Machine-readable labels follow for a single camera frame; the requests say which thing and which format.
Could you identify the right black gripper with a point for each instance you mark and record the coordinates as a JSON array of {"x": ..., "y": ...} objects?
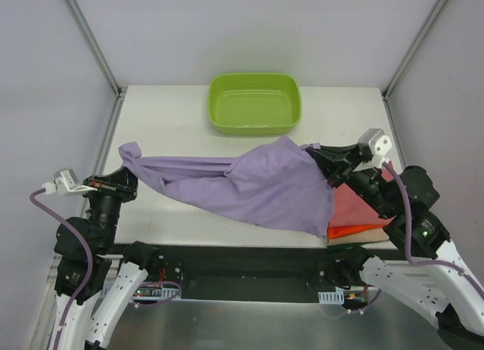
[{"x": 341, "y": 166}]

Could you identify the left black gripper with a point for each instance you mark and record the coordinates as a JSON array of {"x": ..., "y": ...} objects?
[{"x": 111, "y": 187}]

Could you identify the purple t shirt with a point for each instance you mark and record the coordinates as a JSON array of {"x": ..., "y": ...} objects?
[{"x": 275, "y": 186}]

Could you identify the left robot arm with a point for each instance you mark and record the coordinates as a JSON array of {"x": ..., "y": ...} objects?
[{"x": 86, "y": 317}]

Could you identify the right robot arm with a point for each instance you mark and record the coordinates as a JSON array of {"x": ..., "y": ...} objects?
[{"x": 455, "y": 307}]

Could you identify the pink folded t shirt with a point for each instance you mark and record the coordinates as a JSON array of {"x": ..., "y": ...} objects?
[{"x": 352, "y": 210}]

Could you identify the orange folded t shirt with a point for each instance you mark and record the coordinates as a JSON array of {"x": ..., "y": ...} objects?
[{"x": 345, "y": 231}]

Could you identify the dark green folded t shirt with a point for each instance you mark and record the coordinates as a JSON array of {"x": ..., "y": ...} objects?
[{"x": 341, "y": 247}]

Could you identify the beige folded t shirt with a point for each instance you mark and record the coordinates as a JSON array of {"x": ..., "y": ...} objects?
[{"x": 375, "y": 235}]

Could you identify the green plastic basin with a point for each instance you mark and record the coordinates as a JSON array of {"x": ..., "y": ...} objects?
[{"x": 254, "y": 104}]

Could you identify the left controller board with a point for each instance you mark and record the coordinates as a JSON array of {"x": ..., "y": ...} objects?
[{"x": 153, "y": 294}]

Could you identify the controller board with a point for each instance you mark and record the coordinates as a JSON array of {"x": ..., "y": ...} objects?
[
  {"x": 338, "y": 297},
  {"x": 153, "y": 294}
]

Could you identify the right controller board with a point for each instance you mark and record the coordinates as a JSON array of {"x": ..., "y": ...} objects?
[{"x": 338, "y": 297}]

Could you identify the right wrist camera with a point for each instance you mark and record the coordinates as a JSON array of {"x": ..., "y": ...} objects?
[{"x": 374, "y": 145}]

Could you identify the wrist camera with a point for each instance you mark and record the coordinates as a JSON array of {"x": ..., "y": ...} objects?
[
  {"x": 374, "y": 145},
  {"x": 66, "y": 183}
]

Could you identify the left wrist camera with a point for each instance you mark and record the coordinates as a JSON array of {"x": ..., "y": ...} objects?
[{"x": 66, "y": 183}]

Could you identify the left aluminium frame post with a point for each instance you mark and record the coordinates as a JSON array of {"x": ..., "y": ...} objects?
[{"x": 92, "y": 44}]

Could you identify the aluminium frame post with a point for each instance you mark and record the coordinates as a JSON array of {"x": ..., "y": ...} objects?
[
  {"x": 424, "y": 30},
  {"x": 92, "y": 44}
]

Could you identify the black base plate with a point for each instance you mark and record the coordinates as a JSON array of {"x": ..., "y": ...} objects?
[{"x": 281, "y": 275}]

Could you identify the right aluminium frame post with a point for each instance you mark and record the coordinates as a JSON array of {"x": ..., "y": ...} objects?
[{"x": 424, "y": 30}]

